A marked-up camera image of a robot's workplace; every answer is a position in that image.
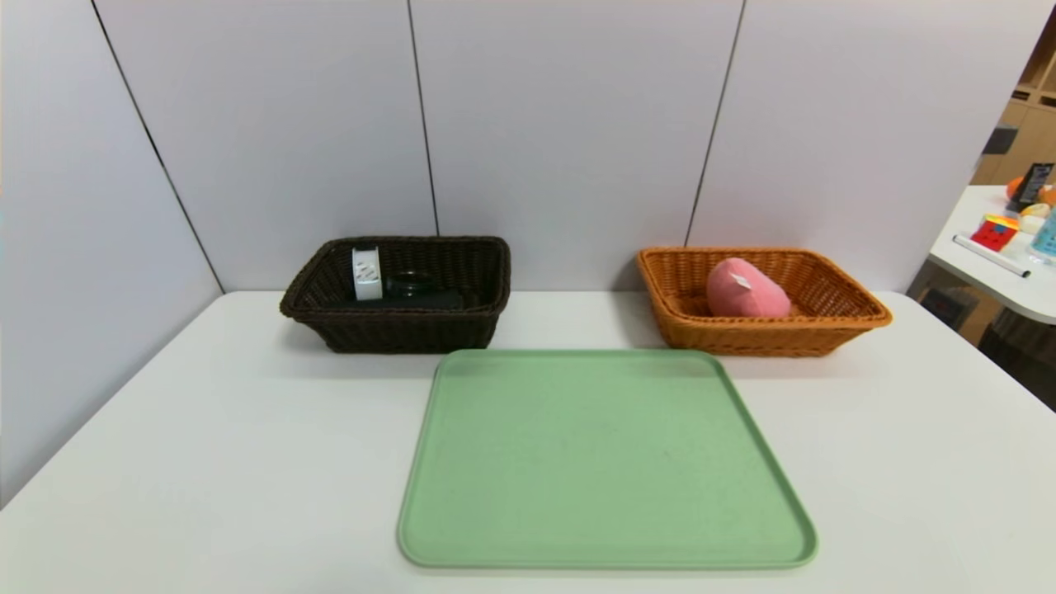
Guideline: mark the black leather glasses case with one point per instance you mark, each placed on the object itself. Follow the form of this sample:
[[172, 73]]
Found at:
[[437, 299]]

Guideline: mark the white plastic tape roll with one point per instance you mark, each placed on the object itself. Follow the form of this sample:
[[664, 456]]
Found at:
[[367, 274]]

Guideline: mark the pink plush peach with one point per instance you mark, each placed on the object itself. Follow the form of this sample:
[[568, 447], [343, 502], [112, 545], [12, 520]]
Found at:
[[742, 290]]

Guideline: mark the dark brown wicker basket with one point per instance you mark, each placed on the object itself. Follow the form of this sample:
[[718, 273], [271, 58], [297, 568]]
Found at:
[[396, 330]]

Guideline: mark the orange wicker basket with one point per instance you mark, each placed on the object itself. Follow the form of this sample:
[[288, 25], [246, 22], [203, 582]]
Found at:
[[755, 334]]

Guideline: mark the light green plastic tray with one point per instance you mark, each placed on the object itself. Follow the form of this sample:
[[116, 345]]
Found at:
[[602, 462]]

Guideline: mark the white side table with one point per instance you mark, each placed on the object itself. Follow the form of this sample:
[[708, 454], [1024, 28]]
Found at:
[[973, 268]]

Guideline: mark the white marker pen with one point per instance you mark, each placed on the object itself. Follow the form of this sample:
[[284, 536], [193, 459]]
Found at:
[[990, 256]]

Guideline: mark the colourful puzzle cube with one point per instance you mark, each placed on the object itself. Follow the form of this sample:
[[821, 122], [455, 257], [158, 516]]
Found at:
[[994, 233]]

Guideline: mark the orange fruit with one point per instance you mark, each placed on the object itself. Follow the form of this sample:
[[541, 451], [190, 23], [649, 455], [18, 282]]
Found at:
[[1014, 187]]

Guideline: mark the pale yellow small item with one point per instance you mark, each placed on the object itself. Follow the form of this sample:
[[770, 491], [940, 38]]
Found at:
[[1033, 216]]

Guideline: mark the wooden shelf unit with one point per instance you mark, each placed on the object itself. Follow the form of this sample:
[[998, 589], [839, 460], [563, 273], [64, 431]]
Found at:
[[1027, 132]]

